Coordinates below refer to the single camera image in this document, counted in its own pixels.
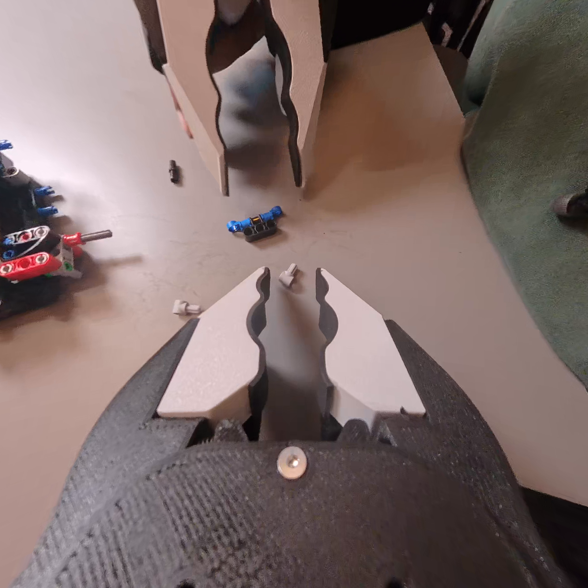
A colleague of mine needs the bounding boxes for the black lego cross connector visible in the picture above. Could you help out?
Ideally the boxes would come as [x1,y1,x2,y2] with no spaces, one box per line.
[243,220,282,243]

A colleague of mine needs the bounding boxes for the partly built lego car chassis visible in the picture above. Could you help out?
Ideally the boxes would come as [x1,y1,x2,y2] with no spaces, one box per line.
[0,139,113,318]

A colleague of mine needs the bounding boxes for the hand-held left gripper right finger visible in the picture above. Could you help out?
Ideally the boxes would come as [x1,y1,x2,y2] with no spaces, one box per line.
[315,268,427,435]

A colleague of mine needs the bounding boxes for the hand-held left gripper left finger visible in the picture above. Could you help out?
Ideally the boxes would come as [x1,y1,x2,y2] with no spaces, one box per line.
[156,266,272,430]

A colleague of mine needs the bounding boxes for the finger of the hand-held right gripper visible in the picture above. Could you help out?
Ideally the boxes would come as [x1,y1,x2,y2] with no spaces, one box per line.
[155,0,230,197]
[264,0,329,189]

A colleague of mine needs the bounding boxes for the black hoodie drawstring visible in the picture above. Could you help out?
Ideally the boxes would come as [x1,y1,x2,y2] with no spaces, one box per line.
[553,190,588,217]

